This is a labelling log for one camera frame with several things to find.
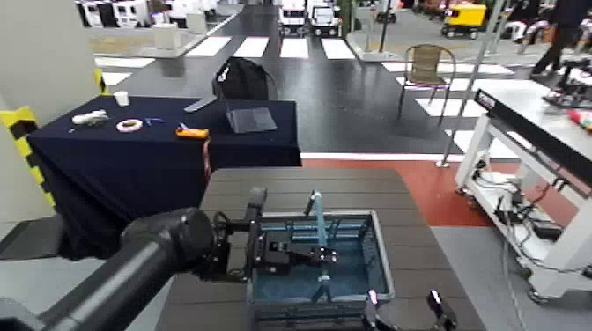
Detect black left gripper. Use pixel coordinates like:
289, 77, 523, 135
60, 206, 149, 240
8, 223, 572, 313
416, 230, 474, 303
251, 230, 338, 279

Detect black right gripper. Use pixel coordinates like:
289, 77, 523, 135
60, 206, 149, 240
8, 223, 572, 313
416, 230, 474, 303
362, 288, 459, 331

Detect blue folding crate grey rim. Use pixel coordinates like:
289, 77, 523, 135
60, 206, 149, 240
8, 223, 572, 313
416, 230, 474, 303
247, 190, 396, 331

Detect grey open laptop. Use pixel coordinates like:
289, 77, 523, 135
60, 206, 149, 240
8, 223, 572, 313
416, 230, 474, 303
217, 90, 278, 135

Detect white power strip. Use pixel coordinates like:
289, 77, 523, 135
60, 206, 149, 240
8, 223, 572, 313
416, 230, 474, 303
480, 170, 515, 187

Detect black power adapter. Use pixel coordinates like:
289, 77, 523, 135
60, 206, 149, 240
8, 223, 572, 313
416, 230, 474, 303
531, 220, 565, 242

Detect orange handheld tool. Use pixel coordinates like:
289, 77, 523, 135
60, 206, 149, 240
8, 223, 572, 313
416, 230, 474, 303
175, 122, 211, 141

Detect grey flat bar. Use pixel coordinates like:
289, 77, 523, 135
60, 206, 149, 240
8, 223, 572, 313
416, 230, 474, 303
183, 96, 218, 114

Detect black backpack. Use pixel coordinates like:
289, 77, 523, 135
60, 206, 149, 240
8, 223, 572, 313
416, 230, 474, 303
211, 56, 280, 102

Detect table with navy cloth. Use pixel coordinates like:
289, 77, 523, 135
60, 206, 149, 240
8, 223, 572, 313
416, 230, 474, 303
26, 94, 303, 260

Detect white metal workbench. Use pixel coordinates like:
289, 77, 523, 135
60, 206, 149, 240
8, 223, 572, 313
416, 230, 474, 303
454, 79, 592, 304

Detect brown wicker metal chair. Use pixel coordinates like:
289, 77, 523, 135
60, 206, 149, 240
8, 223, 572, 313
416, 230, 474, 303
397, 43, 457, 126

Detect white pink tape roll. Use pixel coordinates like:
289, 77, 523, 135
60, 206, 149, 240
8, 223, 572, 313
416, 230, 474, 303
115, 118, 144, 134

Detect slanted silver metal pole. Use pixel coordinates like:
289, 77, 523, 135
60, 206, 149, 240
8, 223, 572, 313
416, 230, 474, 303
435, 0, 507, 168

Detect white model truck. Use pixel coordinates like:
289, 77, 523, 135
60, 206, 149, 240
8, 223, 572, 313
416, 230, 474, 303
307, 0, 342, 38
277, 0, 307, 38

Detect red soft item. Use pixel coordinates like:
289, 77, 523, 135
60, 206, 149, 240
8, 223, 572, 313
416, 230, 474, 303
566, 108, 592, 131

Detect black device on workbench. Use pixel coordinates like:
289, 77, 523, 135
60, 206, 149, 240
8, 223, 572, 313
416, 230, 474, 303
543, 57, 592, 110

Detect yellow small vehicle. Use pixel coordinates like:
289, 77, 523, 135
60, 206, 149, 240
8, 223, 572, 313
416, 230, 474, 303
440, 2, 488, 40

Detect yellow black striped corner guard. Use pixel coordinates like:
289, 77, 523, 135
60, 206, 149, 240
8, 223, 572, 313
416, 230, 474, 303
0, 69, 108, 209

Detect person in black clothes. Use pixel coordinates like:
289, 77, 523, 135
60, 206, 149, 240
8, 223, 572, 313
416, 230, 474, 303
530, 0, 592, 77

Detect red hanging cable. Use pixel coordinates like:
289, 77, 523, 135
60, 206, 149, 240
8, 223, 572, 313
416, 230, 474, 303
202, 137, 213, 184

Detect dark lamp post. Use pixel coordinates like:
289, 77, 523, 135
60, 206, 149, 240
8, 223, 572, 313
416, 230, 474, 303
360, 0, 404, 63

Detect white pedestal box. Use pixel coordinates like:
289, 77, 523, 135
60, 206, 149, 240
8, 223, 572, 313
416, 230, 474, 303
153, 23, 182, 51

